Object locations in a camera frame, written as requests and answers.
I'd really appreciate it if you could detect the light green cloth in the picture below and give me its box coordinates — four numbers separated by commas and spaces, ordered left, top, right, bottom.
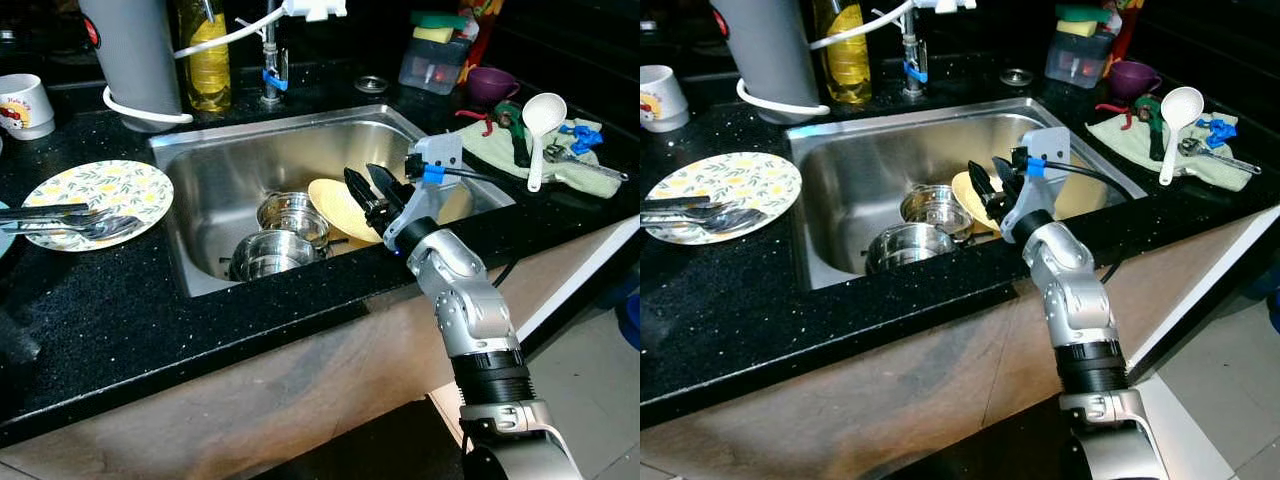
1087, 110, 1251, 191
445, 118, 623, 199

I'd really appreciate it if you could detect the green tool with black handle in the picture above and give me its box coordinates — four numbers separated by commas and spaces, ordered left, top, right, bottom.
493, 100, 533, 169
1133, 95, 1169, 163

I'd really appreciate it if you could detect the floral print plate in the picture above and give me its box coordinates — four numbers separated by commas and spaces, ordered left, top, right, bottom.
22, 160, 175, 253
645, 152, 804, 246

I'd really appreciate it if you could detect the white mug with cartoon print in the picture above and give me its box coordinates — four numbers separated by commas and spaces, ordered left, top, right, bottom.
0, 73, 56, 141
640, 65, 691, 133

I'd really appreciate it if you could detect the purple cup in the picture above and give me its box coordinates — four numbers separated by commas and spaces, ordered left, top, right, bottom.
1108, 60, 1164, 101
465, 66, 521, 106

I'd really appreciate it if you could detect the stainless steel sink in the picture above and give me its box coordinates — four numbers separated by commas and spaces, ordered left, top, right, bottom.
150, 105, 516, 298
788, 97, 1149, 291

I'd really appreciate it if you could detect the grey cylindrical water filter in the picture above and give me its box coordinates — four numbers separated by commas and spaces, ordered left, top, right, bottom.
78, 0, 183, 119
710, 0, 821, 111

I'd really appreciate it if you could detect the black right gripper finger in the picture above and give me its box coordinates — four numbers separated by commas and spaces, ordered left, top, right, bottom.
968, 158, 1001, 206
366, 163, 406, 206
993, 157, 1026, 198
343, 167, 379, 213

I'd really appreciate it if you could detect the steel spoon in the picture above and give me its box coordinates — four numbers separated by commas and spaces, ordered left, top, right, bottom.
0, 208, 146, 241
640, 203, 769, 236

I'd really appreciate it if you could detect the white plastic ladle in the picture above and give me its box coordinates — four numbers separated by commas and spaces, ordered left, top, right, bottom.
522, 92, 569, 193
1158, 86, 1206, 187

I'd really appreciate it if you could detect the clear plastic sponge holder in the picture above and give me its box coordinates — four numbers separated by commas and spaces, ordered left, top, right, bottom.
398, 35, 476, 96
1045, 28, 1121, 89

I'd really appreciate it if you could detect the red packet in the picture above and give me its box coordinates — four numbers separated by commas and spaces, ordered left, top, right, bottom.
1105, 0, 1146, 76
460, 0, 506, 81

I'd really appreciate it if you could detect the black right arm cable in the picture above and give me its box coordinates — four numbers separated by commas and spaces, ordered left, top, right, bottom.
405, 155, 521, 291
1010, 148, 1141, 286

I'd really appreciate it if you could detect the small steel pot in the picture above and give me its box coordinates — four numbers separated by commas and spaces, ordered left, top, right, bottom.
900, 185, 973, 241
257, 192, 331, 249

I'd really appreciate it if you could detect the yellow oil bottle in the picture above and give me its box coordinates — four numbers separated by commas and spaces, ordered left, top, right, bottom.
175, 0, 233, 113
812, 0, 873, 106

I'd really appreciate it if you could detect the steel utensil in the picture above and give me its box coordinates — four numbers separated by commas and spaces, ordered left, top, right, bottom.
543, 143, 631, 183
1178, 137, 1263, 176

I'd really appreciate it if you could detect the yellow plate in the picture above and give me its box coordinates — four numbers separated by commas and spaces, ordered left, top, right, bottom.
950, 170, 1111, 231
307, 178, 476, 244

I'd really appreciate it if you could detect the steel faucet with blue valve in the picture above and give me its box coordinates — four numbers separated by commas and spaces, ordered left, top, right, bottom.
258, 15, 289, 106
897, 10, 931, 99

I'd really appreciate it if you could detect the large steel bowl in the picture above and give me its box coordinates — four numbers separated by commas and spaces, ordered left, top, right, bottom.
228, 230, 323, 284
865, 222, 958, 276

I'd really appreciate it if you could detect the blue plastic clip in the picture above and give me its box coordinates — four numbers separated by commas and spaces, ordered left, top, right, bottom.
1195, 117, 1241, 149
558, 122, 606, 156

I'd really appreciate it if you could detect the blue bucket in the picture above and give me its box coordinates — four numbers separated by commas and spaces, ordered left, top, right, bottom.
618, 285, 641, 351

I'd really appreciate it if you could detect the red handled tool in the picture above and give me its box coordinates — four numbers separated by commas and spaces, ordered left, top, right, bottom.
1095, 100, 1139, 129
455, 105, 498, 136

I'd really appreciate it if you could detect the white hose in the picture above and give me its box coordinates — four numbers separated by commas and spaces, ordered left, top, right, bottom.
102, 5, 291, 133
735, 0, 916, 119

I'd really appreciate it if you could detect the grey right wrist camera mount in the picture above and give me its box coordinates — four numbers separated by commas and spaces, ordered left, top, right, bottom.
1000, 127, 1071, 241
383, 135, 464, 251

